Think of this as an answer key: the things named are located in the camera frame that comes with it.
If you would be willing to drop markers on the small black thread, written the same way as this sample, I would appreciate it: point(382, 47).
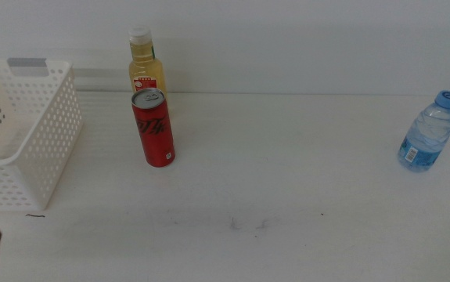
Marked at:
point(34, 215)

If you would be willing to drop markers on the yellow tea bottle white cap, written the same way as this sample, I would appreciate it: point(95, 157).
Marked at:
point(144, 66)

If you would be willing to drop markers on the clear water bottle blue cap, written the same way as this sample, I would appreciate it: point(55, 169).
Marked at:
point(428, 133)

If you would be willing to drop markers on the red cola can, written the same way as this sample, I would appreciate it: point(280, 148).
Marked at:
point(154, 133)

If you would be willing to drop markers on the white perforated plastic basket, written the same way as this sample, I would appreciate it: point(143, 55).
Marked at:
point(48, 156)

